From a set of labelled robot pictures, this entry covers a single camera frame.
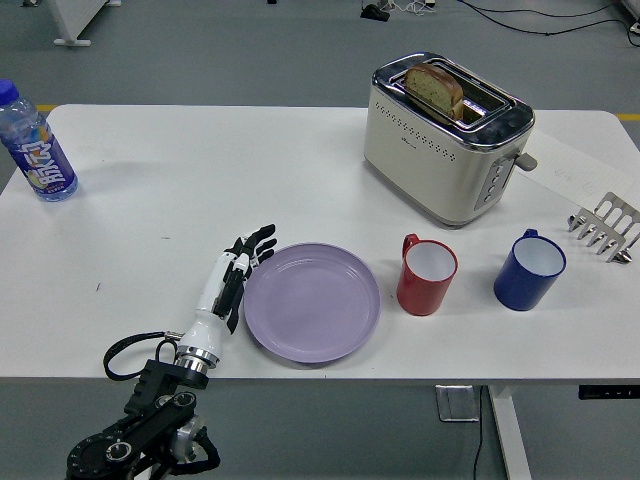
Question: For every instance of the silver metal toast rack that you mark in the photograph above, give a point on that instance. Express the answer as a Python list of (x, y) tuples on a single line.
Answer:
[(607, 227)]

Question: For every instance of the black floor device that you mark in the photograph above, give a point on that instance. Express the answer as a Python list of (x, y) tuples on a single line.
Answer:
[(375, 12)]

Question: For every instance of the cream silver toaster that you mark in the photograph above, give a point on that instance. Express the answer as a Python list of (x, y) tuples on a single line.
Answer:
[(425, 165)]

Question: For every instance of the red enamel mug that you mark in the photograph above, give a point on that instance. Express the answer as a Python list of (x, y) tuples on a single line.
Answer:
[(420, 295)]

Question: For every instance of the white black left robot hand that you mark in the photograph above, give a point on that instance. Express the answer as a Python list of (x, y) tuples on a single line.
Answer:
[(212, 290)]

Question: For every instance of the white paper sheet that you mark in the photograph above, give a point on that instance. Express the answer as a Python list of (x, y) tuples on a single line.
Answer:
[(575, 165)]

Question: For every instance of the blue enamel mug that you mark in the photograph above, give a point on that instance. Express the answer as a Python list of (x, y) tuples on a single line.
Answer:
[(520, 290)]

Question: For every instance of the brown bread slice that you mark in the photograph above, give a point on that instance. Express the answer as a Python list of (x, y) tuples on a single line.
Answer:
[(432, 90)]

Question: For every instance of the white furniture frame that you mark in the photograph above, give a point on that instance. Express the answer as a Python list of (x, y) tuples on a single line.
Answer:
[(75, 20)]

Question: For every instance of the black table control panel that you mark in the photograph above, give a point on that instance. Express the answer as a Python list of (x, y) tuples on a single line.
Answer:
[(607, 393)]

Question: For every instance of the white table leg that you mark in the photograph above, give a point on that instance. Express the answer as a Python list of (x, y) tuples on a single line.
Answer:
[(510, 435)]

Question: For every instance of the silver under-table box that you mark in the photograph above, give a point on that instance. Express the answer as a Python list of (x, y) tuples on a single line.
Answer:
[(455, 402)]

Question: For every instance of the blue labelled drink bottle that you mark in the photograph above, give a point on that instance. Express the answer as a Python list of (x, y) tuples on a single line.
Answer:
[(42, 160)]

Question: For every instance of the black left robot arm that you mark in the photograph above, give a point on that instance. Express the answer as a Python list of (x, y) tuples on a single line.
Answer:
[(160, 400)]

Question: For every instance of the purple round plate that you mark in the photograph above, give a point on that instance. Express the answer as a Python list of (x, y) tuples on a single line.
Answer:
[(312, 305)]

